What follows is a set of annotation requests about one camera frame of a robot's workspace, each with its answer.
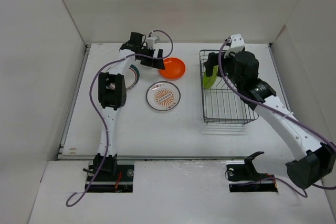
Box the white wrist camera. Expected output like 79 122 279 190
145 36 160 50
225 34 245 56

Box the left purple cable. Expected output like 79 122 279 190
65 29 174 207

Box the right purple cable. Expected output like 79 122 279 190
218 40 336 198

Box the white plate teal rim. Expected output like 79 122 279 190
124 65 140 91

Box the black wire dish rack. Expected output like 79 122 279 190
199 49 259 125

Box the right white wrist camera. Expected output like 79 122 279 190
225 34 245 56

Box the purple cable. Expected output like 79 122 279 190
65 29 174 207
218 40 336 198

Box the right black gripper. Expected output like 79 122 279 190
204 51 244 89

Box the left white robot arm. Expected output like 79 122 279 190
93 32 165 180

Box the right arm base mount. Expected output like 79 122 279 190
225 151 278 193

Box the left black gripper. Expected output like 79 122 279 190
137 46 165 69

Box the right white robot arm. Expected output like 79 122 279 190
203 50 335 189

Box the lime green plate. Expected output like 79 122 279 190
203 66 218 89

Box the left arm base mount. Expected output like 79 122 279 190
82 154 134 193

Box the white plate orange sunburst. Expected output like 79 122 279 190
145 81 181 112

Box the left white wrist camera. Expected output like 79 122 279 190
145 36 160 50

